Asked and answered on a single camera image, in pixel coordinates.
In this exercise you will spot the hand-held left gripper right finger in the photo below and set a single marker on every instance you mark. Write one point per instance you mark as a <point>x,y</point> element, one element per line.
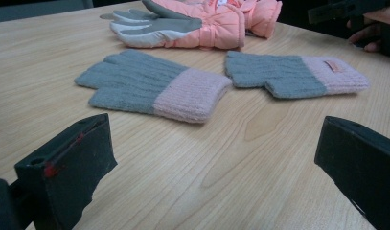
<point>358,159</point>

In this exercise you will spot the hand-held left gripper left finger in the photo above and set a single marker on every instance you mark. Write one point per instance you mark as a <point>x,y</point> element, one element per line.
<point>71,166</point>

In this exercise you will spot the pink padded ski glove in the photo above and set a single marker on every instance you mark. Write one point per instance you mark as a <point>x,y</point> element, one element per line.
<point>263,16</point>
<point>195,35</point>

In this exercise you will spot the grey pink knitted glove with label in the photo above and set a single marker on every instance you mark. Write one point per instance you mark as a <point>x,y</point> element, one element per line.
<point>279,75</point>

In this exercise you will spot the grey and pink knitted glove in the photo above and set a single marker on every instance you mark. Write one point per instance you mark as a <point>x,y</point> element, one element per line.
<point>135,83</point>

